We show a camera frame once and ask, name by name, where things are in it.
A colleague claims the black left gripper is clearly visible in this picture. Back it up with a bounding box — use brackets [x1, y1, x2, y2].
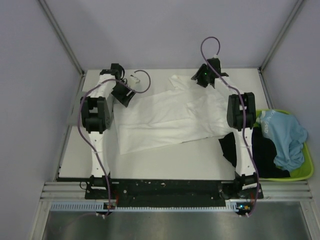
[111, 80, 136, 107]

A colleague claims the white daisy print t shirt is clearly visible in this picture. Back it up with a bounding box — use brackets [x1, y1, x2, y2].
[113, 75, 232, 155]

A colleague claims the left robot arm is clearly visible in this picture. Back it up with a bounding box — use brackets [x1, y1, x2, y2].
[77, 63, 137, 199]

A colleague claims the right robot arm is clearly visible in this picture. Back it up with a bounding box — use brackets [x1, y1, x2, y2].
[191, 56, 259, 198]

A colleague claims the folded grey t shirt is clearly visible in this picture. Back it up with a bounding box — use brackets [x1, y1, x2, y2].
[67, 91, 115, 126]

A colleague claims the black t shirt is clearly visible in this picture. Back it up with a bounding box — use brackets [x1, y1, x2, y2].
[219, 127, 290, 179]

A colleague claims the light blue t shirt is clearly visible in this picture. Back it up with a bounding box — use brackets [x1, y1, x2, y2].
[257, 109, 308, 172]

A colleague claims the green plastic basket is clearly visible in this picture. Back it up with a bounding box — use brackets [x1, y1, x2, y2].
[255, 109, 314, 182]

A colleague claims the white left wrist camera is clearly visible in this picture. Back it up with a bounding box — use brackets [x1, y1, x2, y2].
[127, 74, 141, 86]

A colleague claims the right aluminium corner post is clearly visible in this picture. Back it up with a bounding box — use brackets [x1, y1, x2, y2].
[259, 0, 307, 72]

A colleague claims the aluminium corner post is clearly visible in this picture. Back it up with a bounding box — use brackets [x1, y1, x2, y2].
[37, 0, 86, 76]
[259, 0, 307, 72]

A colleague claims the aluminium front frame rail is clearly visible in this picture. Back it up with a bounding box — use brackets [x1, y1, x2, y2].
[40, 179, 312, 202]

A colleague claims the left aluminium corner post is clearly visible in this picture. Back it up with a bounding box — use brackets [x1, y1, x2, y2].
[37, 0, 86, 76]

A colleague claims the grey slotted cable duct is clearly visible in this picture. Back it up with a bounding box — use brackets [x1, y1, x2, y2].
[50, 201, 251, 213]

